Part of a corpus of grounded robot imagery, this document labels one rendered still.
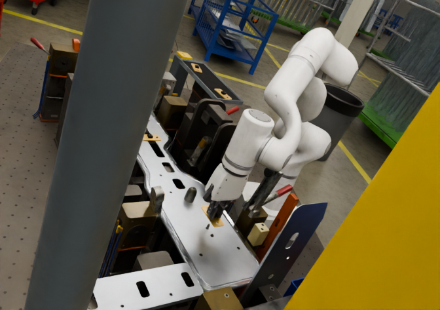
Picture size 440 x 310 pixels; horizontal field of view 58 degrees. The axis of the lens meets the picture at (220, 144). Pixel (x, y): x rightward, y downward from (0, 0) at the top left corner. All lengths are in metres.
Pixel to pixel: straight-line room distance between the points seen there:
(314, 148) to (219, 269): 0.69
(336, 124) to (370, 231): 4.10
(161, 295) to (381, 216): 0.85
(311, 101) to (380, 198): 1.27
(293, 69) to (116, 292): 0.70
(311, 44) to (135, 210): 0.65
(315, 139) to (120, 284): 0.93
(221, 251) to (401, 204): 1.00
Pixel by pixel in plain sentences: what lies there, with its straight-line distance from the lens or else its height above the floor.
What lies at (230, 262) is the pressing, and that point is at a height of 1.00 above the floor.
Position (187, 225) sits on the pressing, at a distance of 1.18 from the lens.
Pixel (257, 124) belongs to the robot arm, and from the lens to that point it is 0.97.
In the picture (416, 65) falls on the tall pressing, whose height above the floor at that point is 1.11.
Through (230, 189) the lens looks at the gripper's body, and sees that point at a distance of 1.08.
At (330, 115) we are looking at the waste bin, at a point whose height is 0.53.
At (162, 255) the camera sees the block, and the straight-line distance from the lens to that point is 1.10.
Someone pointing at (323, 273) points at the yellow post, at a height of 1.64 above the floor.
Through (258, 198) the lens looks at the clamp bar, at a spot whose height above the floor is 1.10.
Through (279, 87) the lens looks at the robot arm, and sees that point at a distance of 1.06.
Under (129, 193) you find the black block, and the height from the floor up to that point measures 0.99.
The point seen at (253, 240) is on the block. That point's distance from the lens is 1.21.
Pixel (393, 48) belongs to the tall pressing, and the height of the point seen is 0.52.
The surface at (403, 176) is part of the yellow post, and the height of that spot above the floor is 1.70.
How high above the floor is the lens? 1.75
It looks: 27 degrees down
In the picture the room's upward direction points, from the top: 24 degrees clockwise
